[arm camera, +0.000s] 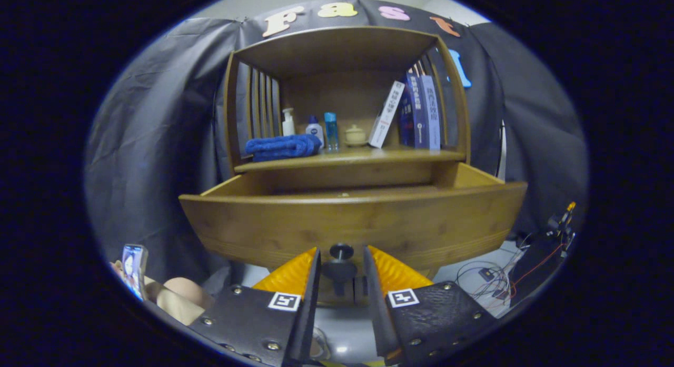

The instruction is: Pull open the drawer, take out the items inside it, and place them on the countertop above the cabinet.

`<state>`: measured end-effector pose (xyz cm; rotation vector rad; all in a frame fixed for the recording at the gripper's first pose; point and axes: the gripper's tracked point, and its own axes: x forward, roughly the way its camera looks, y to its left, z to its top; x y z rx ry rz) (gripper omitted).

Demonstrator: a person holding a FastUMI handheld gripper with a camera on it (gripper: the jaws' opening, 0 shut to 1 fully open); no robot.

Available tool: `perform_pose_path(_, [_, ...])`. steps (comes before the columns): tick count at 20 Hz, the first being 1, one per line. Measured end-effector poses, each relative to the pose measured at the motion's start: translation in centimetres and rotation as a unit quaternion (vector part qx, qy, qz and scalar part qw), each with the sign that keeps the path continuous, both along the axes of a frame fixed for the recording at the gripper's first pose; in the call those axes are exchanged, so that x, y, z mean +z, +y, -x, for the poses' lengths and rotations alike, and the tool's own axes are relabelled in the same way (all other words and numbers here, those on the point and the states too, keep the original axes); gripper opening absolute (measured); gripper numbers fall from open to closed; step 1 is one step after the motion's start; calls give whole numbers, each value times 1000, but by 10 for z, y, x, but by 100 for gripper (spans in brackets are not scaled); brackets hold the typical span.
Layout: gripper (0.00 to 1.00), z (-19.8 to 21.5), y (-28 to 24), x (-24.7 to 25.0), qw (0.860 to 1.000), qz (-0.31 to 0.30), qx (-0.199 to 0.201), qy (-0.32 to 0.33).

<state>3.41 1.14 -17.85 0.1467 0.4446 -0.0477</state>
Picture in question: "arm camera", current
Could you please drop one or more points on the lavender book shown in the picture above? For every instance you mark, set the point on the lavender book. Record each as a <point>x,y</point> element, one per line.
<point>430,114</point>

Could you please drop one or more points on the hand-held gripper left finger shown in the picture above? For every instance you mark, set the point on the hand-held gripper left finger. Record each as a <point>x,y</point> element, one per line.
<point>310,314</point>

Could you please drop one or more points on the beige lidded tea cup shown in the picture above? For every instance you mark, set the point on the beige lidded tea cup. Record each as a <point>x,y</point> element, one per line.
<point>356,137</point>

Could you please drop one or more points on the white pump bottle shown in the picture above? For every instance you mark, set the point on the white pump bottle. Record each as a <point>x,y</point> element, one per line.
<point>288,126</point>

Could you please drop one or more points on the black drawer knob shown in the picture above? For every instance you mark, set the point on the black drawer knob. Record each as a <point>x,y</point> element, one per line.
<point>339,269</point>

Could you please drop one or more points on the small black electronic module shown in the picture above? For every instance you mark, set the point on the small black electronic module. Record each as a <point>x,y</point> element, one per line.
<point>485,274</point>

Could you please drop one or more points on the white book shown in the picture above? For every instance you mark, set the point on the white book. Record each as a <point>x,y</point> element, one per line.
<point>387,114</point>

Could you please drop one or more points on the white bottle with blue cap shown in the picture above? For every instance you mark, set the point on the white bottle with blue cap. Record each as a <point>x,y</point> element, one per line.
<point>315,131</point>

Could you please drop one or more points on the wooden countertop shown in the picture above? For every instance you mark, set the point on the wooden countertop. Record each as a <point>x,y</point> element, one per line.
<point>368,155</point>

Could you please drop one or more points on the clear blue bottle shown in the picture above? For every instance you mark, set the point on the clear blue bottle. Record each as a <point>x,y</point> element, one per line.
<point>331,132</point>

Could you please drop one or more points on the dark blue book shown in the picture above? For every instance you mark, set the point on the dark blue book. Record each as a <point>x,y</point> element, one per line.
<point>413,114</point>

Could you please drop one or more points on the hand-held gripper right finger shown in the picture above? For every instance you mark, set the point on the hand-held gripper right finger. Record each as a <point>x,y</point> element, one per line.
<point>376,314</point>

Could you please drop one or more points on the orange and black device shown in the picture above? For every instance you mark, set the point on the orange and black device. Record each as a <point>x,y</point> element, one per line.
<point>566,214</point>

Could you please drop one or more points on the smartphone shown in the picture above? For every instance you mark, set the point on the smartphone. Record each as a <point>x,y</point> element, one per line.
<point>134,269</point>

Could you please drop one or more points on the wooden cabinet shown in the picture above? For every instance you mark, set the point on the wooden cabinet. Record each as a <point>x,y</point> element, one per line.
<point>337,93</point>

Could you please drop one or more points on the blue folded towel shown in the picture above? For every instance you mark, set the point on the blue folded towel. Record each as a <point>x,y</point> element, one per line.
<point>279,146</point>

